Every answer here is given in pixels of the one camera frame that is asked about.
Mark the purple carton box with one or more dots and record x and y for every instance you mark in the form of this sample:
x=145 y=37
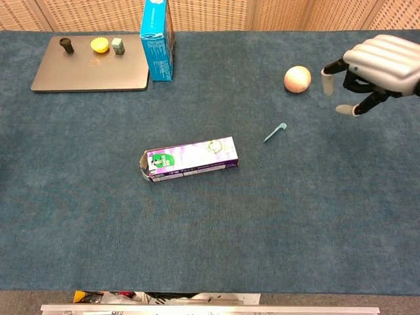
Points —
x=193 y=157

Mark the black cylinder cap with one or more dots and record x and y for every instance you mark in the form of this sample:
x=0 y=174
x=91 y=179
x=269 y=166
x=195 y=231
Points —
x=66 y=45

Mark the peach coloured ball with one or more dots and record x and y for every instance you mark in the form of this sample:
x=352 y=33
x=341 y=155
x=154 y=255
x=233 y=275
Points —
x=297 y=79

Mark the grey-green small block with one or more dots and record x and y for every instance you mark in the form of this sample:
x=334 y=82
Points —
x=118 y=46

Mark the yellow fluted cap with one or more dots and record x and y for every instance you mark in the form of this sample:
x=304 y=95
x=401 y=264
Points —
x=99 y=45

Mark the silver closed laptop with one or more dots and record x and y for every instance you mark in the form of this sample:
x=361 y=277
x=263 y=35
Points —
x=92 y=73

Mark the woven rattan folding screen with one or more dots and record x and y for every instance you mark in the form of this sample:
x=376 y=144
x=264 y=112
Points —
x=213 y=14

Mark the blue upright carton box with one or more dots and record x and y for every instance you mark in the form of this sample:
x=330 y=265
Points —
x=159 y=49

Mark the blue felt table cloth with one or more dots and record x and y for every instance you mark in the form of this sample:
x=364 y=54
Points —
x=210 y=229

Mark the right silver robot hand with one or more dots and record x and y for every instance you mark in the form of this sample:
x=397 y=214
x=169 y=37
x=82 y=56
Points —
x=380 y=62

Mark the light blue piece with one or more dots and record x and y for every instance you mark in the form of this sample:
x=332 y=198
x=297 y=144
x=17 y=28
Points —
x=274 y=133

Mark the aluminium profile rail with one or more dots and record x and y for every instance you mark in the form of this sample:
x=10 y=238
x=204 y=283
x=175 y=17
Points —
x=210 y=309

